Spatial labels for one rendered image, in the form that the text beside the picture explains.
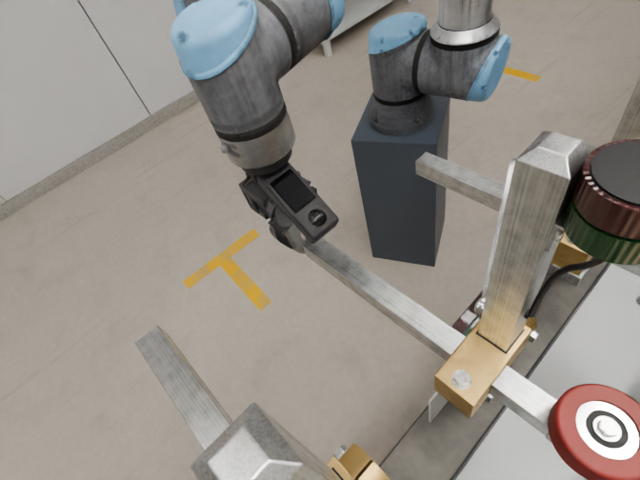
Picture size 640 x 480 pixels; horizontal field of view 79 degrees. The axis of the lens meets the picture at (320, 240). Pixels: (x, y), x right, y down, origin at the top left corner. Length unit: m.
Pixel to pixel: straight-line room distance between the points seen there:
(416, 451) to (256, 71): 0.53
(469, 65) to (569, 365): 0.65
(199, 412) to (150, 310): 1.47
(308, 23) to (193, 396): 0.41
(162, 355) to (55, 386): 1.52
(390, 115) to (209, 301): 1.07
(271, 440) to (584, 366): 0.67
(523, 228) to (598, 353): 0.51
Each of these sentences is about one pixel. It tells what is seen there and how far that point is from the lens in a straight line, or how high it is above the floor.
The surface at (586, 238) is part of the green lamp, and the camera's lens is 0.29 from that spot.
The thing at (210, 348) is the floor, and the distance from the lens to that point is 1.63.
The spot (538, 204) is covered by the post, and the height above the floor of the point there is 1.10.
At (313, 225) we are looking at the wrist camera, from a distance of 0.49.
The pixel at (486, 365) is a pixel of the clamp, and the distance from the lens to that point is 0.49.
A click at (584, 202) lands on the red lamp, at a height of 1.13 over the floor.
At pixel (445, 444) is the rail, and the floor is 0.70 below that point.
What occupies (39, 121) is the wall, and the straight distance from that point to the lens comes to 2.85.
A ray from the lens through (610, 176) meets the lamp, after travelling 0.28.
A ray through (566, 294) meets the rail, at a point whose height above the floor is 0.70.
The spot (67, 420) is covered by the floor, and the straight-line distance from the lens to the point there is 1.87.
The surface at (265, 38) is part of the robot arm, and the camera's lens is 0.45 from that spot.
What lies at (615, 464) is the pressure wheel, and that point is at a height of 0.91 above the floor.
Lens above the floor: 1.32
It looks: 50 degrees down
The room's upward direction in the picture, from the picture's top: 19 degrees counter-clockwise
